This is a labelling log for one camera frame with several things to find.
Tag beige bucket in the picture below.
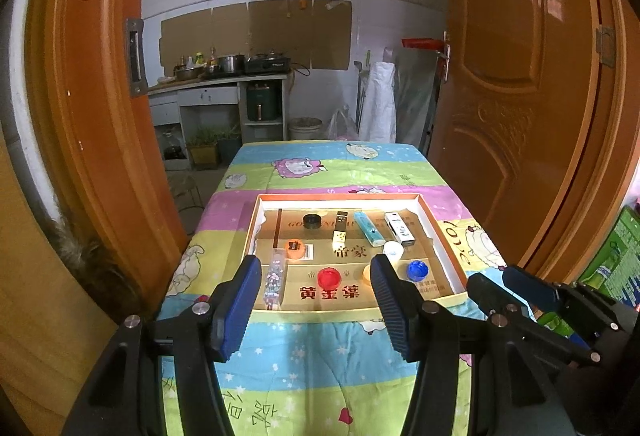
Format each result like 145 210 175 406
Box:
288 117 323 141

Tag group of condiment bottles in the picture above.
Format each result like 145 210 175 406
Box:
179 49 221 70

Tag shallow orange-rimmed box tray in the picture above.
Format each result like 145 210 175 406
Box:
243 193 471 313

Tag light wooden board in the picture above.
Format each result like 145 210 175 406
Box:
0 131 166 436

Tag orange wooden door jamb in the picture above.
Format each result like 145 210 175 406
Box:
25 0 191 307
520 0 640 277

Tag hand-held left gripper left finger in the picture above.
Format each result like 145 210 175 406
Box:
62 255 263 436

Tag metal wire stool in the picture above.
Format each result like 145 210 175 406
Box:
167 171 206 212

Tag clear plastic sheet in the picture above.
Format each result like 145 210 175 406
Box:
395 49 443 147

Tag long white box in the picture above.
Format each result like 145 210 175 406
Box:
384 212 417 246

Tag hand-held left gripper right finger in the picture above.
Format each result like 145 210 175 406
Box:
369 253 576 436

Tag dark green air fryer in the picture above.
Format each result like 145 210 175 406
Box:
246 83 281 122

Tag clear plastic tube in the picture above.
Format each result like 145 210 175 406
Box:
262 247 287 309

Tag small brown gold box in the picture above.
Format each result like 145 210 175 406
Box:
332 211 349 247

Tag metal door hinge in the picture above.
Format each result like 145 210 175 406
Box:
595 25 617 67

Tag orange wooden door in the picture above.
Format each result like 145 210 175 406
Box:
427 0 601 267

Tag printed brown cardboard sheet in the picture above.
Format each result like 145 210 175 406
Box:
255 207 453 302

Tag light blue rectangular box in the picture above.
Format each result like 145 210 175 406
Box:
354 211 382 243

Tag cartoon sheep printed tablecloth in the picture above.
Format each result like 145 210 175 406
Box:
157 141 538 436

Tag black induction cooker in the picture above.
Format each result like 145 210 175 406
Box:
244 56 292 73

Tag metal strike plate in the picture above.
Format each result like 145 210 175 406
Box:
125 18 148 98

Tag grey kitchen counter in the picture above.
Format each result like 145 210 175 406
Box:
147 71 293 142

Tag white woven sack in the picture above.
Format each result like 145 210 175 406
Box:
359 61 397 143

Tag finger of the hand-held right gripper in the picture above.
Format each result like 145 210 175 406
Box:
467 273 602 365
501 265 564 313

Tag large glass jar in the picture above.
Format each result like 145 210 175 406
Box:
162 131 188 160

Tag brown cardboard wall sheets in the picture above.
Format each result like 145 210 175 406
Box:
159 0 353 71

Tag green beer carton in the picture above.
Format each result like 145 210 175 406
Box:
575 206 640 312

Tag planter with green shoots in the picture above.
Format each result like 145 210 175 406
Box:
187 126 221 167

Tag translucent plastic bag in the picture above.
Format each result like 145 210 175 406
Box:
326 105 360 141

